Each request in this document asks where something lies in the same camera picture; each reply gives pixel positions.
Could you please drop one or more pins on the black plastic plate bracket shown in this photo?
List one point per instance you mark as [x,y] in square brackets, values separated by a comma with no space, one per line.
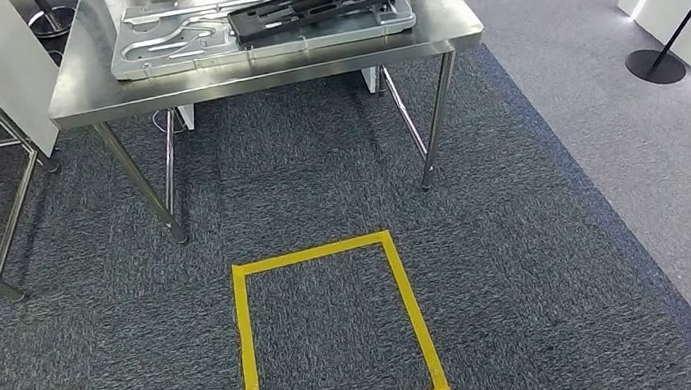
[307,8]

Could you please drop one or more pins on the stainless steel workbench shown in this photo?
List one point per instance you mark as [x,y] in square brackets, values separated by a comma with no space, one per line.
[236,77]

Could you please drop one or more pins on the aluminium fixture plate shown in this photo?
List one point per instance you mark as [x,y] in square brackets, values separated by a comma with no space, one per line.
[166,50]

